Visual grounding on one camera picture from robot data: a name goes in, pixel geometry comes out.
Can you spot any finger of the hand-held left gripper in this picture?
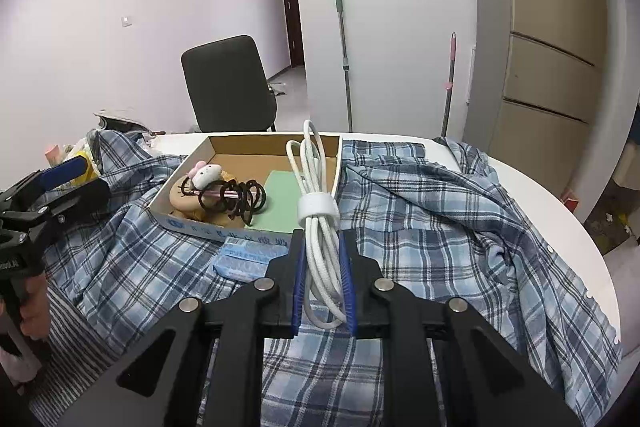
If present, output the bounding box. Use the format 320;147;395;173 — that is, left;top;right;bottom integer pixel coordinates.
0;156;90;214
30;178;112;233

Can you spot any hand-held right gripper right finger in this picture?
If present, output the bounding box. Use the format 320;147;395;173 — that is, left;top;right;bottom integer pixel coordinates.
339;229;583;427

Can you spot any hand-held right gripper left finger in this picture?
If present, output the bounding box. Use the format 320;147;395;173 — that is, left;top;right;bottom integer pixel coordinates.
57;229;307;427

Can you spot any white cable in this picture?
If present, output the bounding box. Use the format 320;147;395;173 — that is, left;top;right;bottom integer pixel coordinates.
286;119;347;328

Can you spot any green card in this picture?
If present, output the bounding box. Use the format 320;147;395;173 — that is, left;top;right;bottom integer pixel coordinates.
249;169;301;233

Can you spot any bunch of black hair ties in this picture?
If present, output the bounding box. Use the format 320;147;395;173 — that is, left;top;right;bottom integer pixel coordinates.
181;177;268;228

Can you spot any white kitty plush charm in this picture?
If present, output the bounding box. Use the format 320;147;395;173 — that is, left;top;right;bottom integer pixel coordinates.
187;161;223;190

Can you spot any cardboard box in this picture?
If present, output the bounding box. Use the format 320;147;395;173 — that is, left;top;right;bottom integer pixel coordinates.
146;132;343;244

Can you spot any person's left hand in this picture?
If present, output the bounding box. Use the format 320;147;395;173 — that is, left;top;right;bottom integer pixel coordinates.
17;279;52;342

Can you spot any yellow bag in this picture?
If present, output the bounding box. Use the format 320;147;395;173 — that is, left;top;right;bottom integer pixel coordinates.
65;147;101;180

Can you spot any blue tissue packet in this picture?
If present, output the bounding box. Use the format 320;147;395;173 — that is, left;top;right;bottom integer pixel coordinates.
212;236;291;280

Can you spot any grey fabric bag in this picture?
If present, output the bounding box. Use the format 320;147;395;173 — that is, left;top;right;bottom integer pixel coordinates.
94;108;163;138

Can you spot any blue plaid shirt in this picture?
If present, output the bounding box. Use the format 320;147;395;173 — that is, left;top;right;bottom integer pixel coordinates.
42;127;623;427

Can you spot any grey striped cloth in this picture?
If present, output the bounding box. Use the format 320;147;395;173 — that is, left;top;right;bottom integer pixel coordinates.
27;287;146;427

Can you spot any dark grey chair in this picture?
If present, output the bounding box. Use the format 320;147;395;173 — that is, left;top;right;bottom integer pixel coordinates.
181;35;277;134

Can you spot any dark brown door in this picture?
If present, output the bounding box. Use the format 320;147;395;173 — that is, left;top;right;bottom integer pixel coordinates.
278;0;306;68

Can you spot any pink handled broom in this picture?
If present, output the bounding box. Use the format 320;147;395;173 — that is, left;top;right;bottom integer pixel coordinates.
440;32;457;138

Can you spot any green handled mop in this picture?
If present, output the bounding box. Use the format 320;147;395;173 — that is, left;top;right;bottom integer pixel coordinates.
332;0;354;134

